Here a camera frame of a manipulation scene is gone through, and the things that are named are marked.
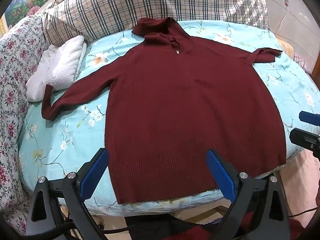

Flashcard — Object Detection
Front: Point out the person's dark clothing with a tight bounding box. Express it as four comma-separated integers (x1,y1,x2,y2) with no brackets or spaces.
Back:
124,211,240,240

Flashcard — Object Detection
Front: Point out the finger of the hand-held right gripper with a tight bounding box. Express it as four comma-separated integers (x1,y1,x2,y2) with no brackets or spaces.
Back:
299,111,320,126
289,127,320,153

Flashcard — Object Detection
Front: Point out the maroon knit sweater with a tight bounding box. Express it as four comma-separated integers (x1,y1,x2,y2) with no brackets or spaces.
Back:
41,17,287,205

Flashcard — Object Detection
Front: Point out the pink floral quilt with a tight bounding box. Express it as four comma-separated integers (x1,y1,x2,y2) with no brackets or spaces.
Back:
0,14,50,230

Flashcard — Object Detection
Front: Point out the light blue floral bedsheet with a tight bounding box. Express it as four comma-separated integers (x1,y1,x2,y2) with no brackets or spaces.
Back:
17,20,320,217

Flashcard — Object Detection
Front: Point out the white folded towel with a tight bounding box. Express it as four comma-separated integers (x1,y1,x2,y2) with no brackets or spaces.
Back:
25,35,87,102

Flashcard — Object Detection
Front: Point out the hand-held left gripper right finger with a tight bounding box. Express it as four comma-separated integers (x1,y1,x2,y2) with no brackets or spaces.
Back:
205,149,292,240

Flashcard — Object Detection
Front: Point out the peach floral cloth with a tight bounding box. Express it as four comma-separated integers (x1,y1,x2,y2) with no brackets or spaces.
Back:
276,39,313,75

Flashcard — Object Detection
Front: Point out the beige plaid quilt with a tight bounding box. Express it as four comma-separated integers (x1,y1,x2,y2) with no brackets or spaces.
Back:
41,0,270,47

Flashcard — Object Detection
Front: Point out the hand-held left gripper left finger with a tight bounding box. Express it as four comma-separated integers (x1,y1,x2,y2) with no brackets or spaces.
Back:
25,148,110,240

